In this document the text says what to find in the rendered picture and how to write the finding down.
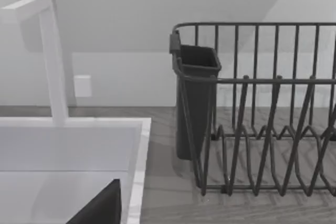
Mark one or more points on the dark grey cutlery holder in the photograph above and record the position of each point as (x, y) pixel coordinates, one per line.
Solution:
(195, 98)

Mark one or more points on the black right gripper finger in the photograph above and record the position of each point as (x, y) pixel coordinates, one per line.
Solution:
(105, 205)

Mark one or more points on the white sink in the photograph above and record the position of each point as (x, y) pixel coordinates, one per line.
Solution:
(71, 155)

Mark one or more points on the tall white tap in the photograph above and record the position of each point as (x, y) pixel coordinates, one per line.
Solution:
(52, 58)

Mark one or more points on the white wall socket plate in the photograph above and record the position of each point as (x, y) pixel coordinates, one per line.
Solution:
(82, 86)

